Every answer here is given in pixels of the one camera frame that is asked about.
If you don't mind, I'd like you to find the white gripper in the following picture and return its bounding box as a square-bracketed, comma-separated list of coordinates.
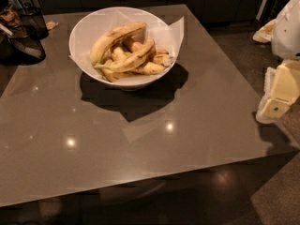
[252, 0, 300, 124]

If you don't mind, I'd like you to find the curved yellow banana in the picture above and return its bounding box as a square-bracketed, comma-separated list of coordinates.
[94, 38, 155, 72]

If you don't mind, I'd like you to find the white paper bowl liner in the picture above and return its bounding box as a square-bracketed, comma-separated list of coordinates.
[68, 8, 186, 80]

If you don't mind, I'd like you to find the right small banana piece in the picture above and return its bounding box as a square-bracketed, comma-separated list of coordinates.
[152, 49, 173, 67]

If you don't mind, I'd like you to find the lower right spotted banana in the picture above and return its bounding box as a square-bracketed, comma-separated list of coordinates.
[131, 62, 164, 75]

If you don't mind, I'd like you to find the inner back banana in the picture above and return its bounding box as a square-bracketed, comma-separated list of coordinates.
[111, 37, 142, 61]

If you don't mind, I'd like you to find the white bowl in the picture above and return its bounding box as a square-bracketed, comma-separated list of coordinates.
[68, 6, 180, 89]

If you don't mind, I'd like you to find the bottom left yellow banana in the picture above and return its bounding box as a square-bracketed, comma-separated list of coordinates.
[101, 68, 129, 83]

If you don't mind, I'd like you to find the large top yellow banana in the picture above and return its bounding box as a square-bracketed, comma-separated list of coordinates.
[90, 22, 146, 65]

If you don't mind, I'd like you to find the small tan wrapper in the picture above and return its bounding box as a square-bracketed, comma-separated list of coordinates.
[46, 21, 58, 30]

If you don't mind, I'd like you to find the black mesh basket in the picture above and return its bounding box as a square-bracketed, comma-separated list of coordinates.
[0, 4, 48, 64]

